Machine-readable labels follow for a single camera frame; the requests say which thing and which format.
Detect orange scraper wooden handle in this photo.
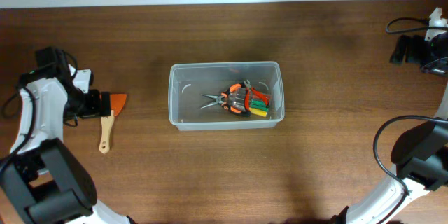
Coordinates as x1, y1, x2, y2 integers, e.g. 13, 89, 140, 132
99, 92, 127, 154

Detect orange long nose pliers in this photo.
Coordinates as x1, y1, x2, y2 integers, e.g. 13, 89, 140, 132
201, 82, 251, 117

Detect small red cutting pliers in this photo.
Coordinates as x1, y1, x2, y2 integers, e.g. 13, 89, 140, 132
244, 80, 270, 111

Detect clear screwdriver set case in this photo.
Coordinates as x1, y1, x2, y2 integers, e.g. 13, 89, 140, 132
230, 88, 271, 117

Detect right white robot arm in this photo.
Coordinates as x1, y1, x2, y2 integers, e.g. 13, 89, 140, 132
330, 28, 447, 223

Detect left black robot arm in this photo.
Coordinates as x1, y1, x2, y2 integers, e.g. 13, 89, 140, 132
1, 47, 134, 224

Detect clear plastic container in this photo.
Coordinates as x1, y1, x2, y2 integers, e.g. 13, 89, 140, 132
168, 61, 285, 131

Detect right black cable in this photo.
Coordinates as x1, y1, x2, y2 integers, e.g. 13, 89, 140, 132
372, 17, 448, 224

